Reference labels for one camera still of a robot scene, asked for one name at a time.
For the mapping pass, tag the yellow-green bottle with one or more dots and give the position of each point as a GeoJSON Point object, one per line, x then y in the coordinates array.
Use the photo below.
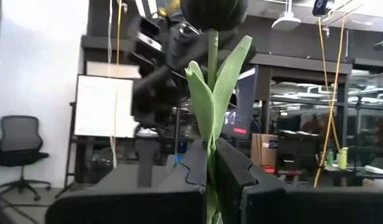
{"type": "Point", "coordinates": [343, 158]}

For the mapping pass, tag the white flat object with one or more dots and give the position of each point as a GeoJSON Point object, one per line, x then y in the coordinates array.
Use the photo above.
{"type": "Point", "coordinates": [376, 170]}

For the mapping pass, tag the white ceiling projector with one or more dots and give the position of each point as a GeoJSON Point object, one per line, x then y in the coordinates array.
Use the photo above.
{"type": "Point", "coordinates": [286, 21]}

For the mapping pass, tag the small red box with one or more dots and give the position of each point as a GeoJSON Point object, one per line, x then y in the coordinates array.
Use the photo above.
{"type": "Point", "coordinates": [268, 169]}

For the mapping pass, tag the green bottle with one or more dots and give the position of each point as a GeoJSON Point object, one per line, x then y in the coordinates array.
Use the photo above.
{"type": "Point", "coordinates": [330, 158]}

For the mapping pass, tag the black equipment case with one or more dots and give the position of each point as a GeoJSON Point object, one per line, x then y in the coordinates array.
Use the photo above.
{"type": "Point", "coordinates": [298, 152]}

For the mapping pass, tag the white whiteboard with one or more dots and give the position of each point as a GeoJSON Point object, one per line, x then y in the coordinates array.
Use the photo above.
{"type": "Point", "coordinates": [94, 105]}

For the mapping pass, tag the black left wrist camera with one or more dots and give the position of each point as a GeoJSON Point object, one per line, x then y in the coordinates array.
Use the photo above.
{"type": "Point", "coordinates": [149, 42]}

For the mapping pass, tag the brown cardboard box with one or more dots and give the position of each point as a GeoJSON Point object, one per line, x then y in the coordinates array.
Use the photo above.
{"type": "Point", "coordinates": [264, 149]}

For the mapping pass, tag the black side table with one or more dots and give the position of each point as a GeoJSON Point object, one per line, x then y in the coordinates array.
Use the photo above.
{"type": "Point", "coordinates": [353, 174]}

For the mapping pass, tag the black ceiling camera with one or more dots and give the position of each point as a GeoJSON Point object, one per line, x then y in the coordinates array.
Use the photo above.
{"type": "Point", "coordinates": [322, 7]}

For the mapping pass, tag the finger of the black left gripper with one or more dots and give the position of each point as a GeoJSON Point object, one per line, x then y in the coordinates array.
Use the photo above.
{"type": "Point", "coordinates": [160, 109]}
{"type": "Point", "coordinates": [157, 87]}

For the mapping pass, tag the dark purple artificial tulip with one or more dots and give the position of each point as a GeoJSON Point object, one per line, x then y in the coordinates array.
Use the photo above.
{"type": "Point", "coordinates": [203, 102]}

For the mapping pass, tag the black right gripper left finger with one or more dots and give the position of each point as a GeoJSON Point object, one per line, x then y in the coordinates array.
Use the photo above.
{"type": "Point", "coordinates": [132, 205]}

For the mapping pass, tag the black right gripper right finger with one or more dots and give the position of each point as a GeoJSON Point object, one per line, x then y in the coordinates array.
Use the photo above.
{"type": "Point", "coordinates": [303, 207]}

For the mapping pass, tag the dark grey post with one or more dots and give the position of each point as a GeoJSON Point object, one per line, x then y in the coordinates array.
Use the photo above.
{"type": "Point", "coordinates": [147, 161]}

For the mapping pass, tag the black office chair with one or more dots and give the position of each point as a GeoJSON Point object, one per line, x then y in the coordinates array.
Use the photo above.
{"type": "Point", "coordinates": [21, 140]}

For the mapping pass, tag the black flat computer monitor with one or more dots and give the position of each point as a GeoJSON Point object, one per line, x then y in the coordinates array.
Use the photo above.
{"type": "Point", "coordinates": [245, 105]}

